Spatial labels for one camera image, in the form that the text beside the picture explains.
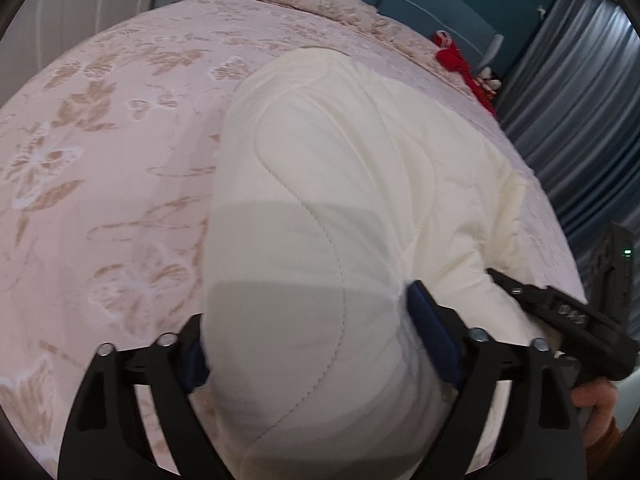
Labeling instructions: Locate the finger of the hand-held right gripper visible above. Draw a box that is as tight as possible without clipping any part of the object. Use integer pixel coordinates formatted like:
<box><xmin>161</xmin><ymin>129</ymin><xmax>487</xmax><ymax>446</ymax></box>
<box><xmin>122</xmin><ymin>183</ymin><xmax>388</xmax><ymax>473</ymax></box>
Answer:
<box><xmin>487</xmin><ymin>268</ymin><xmax>552</xmax><ymax>327</ymax></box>

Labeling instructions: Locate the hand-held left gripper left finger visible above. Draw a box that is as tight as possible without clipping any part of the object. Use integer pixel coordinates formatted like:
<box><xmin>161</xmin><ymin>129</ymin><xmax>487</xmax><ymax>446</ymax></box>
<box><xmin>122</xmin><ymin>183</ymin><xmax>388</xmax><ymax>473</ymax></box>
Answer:
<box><xmin>57</xmin><ymin>312</ymin><xmax>236</xmax><ymax>480</ymax></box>

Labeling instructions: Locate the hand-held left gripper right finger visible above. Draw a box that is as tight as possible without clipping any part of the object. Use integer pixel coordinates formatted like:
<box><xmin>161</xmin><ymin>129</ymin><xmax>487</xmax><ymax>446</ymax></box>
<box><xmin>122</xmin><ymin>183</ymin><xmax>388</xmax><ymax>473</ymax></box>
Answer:
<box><xmin>407</xmin><ymin>280</ymin><xmax>587</xmax><ymax>480</ymax></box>

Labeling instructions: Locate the person's right forearm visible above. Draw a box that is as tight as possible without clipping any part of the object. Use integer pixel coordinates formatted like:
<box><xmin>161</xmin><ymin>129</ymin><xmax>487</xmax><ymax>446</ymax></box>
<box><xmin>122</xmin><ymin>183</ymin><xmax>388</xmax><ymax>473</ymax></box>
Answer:
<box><xmin>585</xmin><ymin>417</ymin><xmax>624</xmax><ymax>476</ymax></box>

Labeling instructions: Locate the person's right hand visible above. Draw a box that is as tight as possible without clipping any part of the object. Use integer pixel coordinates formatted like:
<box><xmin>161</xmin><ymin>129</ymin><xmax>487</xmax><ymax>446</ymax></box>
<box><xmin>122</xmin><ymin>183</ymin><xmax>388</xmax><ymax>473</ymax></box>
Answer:
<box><xmin>570</xmin><ymin>378</ymin><xmax>622</xmax><ymax>449</ymax></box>

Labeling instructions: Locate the grey-blue curtain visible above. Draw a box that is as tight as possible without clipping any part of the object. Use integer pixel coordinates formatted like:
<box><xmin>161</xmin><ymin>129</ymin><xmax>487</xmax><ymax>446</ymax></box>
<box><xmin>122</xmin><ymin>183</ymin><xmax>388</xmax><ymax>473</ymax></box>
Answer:
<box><xmin>500</xmin><ymin>0</ymin><xmax>640</xmax><ymax>281</ymax></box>

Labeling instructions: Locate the small stuffed toy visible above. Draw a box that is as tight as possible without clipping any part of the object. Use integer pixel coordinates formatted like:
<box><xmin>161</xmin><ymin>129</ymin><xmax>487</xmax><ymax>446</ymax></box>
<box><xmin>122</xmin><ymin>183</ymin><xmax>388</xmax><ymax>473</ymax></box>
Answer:
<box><xmin>475</xmin><ymin>67</ymin><xmax>504</xmax><ymax>94</ymax></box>

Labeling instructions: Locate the bed with pink floral bedspread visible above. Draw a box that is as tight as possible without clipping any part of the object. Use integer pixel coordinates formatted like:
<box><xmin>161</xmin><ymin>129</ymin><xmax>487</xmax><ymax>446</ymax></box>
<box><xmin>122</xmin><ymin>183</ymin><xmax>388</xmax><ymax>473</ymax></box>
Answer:
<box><xmin>0</xmin><ymin>0</ymin><xmax>588</xmax><ymax>480</ymax></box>

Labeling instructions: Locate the red garment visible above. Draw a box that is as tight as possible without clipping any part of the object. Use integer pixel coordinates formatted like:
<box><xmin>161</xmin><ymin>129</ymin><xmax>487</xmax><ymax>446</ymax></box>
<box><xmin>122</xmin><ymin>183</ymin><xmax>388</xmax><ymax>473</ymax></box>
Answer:
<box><xmin>432</xmin><ymin>31</ymin><xmax>498</xmax><ymax>118</ymax></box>

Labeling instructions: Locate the teal padded headboard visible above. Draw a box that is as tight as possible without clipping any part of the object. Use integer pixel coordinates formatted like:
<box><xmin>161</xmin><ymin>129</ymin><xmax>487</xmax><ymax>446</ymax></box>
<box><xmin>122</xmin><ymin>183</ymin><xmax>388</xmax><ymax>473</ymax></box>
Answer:
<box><xmin>220</xmin><ymin>0</ymin><xmax>556</xmax><ymax>76</ymax></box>

